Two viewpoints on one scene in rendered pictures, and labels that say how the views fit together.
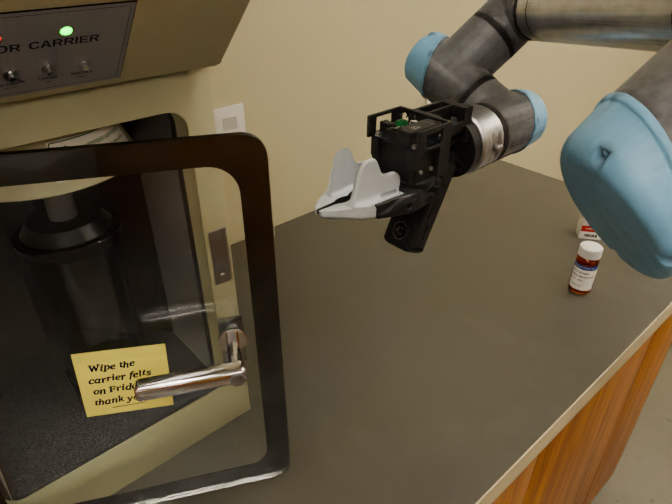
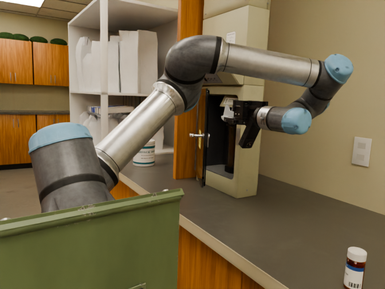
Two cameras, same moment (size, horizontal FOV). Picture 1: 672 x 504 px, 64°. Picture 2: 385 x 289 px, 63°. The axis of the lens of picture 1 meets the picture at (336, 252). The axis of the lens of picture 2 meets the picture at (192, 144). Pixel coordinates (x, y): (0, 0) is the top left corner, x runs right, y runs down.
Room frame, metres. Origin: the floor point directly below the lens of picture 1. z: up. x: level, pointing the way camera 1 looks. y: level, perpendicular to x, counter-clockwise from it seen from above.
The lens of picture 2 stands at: (0.54, -1.16, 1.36)
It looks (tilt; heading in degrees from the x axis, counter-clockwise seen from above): 9 degrees down; 100
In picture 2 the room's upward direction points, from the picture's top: 2 degrees clockwise
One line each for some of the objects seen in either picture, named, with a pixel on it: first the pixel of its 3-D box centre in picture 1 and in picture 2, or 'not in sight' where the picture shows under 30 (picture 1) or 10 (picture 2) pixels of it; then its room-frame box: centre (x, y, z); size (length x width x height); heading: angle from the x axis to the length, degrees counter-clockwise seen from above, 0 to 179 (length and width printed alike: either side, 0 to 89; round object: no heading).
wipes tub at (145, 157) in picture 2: not in sight; (144, 152); (-0.05, 0.61, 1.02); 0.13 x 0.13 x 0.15
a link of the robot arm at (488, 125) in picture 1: (467, 141); (267, 118); (0.60, -0.16, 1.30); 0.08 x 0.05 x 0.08; 43
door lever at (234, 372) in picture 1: (194, 366); (195, 134); (0.33, 0.12, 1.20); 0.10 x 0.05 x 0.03; 104
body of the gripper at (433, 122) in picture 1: (422, 151); (250, 113); (0.55, -0.09, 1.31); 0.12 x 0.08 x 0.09; 133
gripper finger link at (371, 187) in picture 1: (364, 187); (227, 112); (0.47, -0.03, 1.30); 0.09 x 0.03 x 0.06; 133
